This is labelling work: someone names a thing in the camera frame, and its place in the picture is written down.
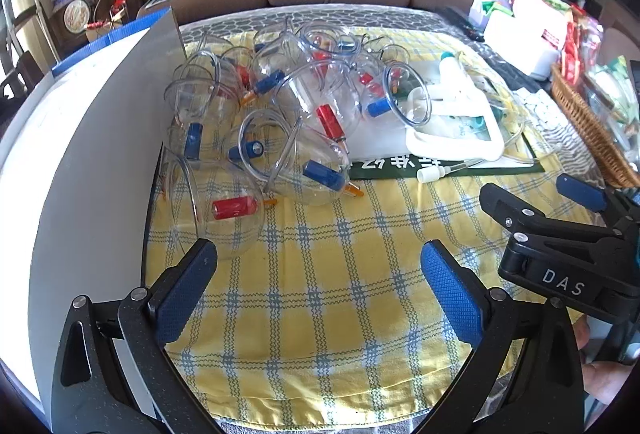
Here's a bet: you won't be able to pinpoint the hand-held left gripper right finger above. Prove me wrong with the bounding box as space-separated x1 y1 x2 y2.
415 239 586 434

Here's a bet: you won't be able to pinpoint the clear tube with white cap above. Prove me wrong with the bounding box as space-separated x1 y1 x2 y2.
416 158 486 181

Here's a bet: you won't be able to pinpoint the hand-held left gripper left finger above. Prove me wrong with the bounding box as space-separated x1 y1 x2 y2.
52 238 223 434

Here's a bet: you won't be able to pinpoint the purple white container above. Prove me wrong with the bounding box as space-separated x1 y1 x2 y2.
470 0 516 31

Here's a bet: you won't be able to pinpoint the pile of colourful snack packets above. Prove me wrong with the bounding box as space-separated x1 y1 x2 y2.
510 0 640 150

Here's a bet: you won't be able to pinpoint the yellow plaid cloth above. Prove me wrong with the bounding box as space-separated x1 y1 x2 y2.
142 27 608 420

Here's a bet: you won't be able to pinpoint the pile of clear cupping cups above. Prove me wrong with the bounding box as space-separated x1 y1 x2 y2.
160 19 433 260

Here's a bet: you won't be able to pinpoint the white blue-edged cardboard box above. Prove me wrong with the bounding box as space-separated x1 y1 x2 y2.
0 7 183 420

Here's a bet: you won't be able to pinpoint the round printed tin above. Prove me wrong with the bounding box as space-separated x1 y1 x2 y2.
65 0 96 32

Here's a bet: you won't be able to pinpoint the person's right hand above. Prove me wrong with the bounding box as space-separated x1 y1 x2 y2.
572 319 640 408

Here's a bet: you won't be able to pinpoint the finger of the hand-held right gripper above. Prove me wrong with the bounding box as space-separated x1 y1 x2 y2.
479 183 618 242
556 173 623 225

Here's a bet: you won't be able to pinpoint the grey patterned blanket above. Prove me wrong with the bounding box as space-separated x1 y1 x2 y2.
177 4 608 434

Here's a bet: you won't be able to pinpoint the green printed plastic bag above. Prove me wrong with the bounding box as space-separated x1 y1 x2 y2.
347 57 548 180

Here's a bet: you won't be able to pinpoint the white tissue box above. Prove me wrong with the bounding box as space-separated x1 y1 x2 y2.
482 8 561 81

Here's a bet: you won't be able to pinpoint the white tablet blister sheets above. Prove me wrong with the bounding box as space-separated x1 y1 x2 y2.
520 89 568 132

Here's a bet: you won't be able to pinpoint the wicker basket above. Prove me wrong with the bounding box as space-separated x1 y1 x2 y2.
550 62 640 189

